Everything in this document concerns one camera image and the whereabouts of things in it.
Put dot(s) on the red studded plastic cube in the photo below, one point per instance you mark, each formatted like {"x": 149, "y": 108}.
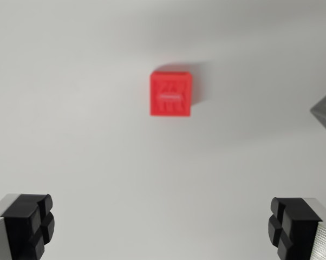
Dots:
{"x": 170, "y": 94}

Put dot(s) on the black-padded metal gripper left finger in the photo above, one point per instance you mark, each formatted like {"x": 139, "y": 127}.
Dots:
{"x": 19, "y": 227}

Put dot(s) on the black-padded metal gripper right finger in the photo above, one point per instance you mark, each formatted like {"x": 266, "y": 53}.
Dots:
{"x": 301, "y": 230}

